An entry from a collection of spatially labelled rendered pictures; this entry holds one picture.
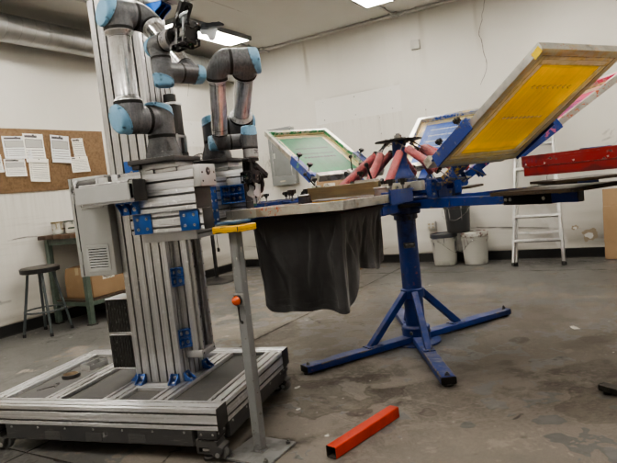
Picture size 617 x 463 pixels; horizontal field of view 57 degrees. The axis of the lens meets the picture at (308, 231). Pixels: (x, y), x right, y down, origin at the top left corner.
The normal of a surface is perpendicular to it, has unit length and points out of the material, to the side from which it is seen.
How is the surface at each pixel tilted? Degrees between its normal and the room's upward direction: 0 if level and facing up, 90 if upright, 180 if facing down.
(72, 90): 90
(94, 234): 90
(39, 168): 88
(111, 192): 90
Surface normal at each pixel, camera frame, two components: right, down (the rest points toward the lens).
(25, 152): 0.87, -0.13
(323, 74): -0.50, 0.12
